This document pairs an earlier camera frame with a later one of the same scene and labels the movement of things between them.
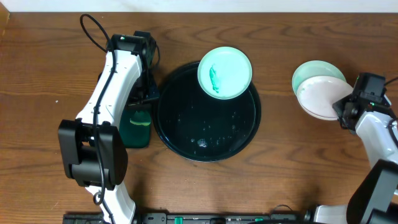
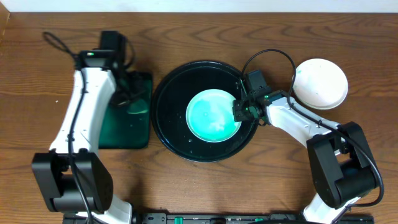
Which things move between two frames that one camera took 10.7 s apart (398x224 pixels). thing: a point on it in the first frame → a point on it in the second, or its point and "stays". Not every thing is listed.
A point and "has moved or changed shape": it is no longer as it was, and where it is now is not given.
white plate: [318, 94] has moved or changed shape
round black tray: [199, 127] stays
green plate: [224, 73] → [209, 116]
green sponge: [141, 118] has moved or changed shape
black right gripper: [337, 107] → [239, 116]
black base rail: [163, 218] stays
